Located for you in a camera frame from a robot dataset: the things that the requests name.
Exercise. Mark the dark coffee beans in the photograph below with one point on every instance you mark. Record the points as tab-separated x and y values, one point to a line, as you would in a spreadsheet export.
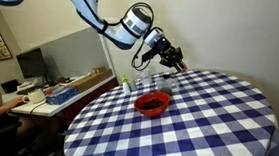
152	104

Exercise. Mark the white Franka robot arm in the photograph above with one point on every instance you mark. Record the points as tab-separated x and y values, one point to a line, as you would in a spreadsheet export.
123	33

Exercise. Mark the blue box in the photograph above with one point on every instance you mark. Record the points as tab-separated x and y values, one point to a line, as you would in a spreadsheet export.
63	95

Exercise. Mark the clear plastic jug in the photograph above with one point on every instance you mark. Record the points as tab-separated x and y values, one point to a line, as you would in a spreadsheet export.
167	88

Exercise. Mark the blue white checked tablecloth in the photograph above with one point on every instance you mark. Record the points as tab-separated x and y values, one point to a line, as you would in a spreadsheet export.
208	133

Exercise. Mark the black computer monitor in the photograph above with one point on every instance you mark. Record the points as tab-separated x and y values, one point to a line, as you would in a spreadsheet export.
32	63

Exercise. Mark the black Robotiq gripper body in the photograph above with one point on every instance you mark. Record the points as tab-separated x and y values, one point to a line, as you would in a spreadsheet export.
163	47

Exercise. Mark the grey cubicle partition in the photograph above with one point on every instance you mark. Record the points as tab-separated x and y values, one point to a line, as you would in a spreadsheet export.
71	54

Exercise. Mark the black desk device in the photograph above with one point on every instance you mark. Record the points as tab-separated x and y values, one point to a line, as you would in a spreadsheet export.
10	86

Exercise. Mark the white keyboard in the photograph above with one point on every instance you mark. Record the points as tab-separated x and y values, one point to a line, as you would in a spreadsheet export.
30	87

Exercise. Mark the green-capped white bottle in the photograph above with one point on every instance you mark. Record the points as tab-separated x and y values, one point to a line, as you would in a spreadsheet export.
125	85

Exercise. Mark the person right hand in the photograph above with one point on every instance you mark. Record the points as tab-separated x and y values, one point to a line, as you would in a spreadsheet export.
16	101

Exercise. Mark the clear plastic cup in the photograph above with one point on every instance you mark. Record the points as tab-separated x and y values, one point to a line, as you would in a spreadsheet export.
145	77

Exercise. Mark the red plastic bowl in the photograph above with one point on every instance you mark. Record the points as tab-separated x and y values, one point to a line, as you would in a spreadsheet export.
152	111

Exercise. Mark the white desk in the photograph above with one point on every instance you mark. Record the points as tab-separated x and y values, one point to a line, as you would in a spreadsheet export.
43	109

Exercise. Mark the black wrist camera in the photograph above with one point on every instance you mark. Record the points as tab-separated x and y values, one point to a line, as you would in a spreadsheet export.
147	57

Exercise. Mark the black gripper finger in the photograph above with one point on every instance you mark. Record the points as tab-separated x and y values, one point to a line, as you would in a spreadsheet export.
170	63
178	56

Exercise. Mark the dark red cabinet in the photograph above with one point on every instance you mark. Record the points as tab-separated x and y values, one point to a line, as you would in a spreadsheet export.
89	99

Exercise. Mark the long cardboard box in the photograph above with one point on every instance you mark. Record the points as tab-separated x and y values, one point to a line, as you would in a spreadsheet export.
92	79

